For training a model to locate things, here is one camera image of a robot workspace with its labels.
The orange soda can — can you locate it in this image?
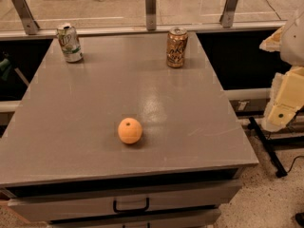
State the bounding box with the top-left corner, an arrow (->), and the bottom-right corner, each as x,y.
166,27 -> 188,68

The orange fruit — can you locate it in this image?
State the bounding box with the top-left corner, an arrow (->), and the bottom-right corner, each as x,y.
118,118 -> 143,144

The black metal floor stand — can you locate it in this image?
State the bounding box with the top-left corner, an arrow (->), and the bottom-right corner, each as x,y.
248,117 -> 287,178

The grey cabinet with drawers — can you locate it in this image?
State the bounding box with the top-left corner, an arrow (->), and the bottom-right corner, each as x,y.
0,33 -> 257,228

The black drawer handle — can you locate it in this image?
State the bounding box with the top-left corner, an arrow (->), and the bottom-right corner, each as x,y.
112,198 -> 150,214

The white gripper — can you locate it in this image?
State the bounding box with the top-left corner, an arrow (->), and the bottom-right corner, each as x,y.
259,9 -> 304,132

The horizontal metal rail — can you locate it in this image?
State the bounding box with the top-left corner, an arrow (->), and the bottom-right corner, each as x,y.
0,20 -> 286,41

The green white soda can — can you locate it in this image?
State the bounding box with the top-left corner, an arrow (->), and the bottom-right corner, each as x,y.
56,23 -> 83,63

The black cable on floor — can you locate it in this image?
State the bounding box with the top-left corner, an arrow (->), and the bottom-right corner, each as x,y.
286,155 -> 304,173

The right metal railing bracket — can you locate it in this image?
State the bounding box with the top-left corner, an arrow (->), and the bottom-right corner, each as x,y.
219,0 -> 238,28

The left metal railing bracket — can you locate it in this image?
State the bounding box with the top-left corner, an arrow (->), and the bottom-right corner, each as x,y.
11,0 -> 40,35

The middle metal railing bracket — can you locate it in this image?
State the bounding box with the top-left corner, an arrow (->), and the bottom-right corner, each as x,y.
145,0 -> 157,30

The metal railing bracket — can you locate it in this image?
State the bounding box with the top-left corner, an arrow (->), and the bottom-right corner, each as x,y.
11,0 -> 40,35
145,0 -> 157,30
219,0 -> 238,28

